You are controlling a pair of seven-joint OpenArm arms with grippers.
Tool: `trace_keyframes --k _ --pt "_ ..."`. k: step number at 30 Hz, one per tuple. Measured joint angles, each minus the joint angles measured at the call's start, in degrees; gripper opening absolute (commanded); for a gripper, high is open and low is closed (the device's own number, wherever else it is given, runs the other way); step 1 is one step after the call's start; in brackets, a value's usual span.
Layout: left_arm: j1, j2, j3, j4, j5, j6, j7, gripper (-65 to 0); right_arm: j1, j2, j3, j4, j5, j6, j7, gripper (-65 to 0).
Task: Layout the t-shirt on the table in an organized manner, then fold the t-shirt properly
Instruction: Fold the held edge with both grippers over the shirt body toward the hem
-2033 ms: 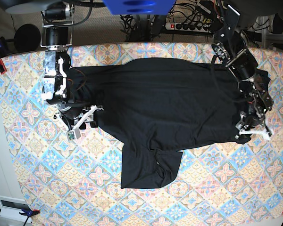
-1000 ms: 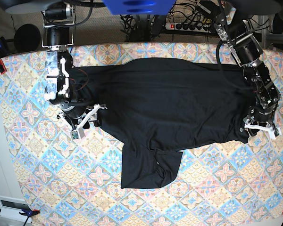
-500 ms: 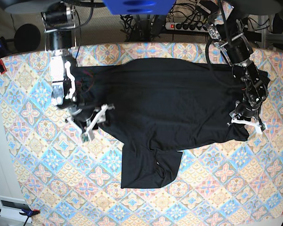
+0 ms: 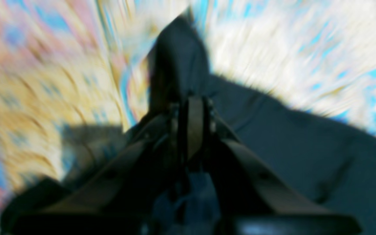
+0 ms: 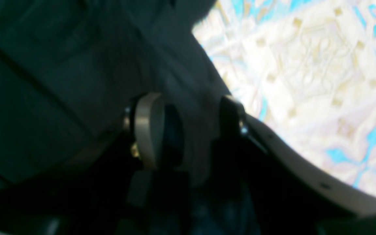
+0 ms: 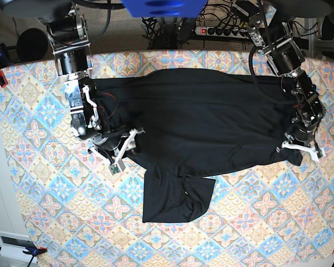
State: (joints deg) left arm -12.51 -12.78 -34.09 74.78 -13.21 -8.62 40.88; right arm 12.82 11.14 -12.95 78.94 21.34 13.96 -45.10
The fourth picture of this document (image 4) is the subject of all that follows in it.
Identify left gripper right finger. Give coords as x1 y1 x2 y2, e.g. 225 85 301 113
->
186 97 361 235

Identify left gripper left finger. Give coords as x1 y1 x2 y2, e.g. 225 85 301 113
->
10 103 183 235

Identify black t-shirt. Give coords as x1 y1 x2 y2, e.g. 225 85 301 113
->
0 16 376 235

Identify patterned tablecloth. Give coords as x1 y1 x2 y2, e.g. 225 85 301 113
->
0 0 376 235

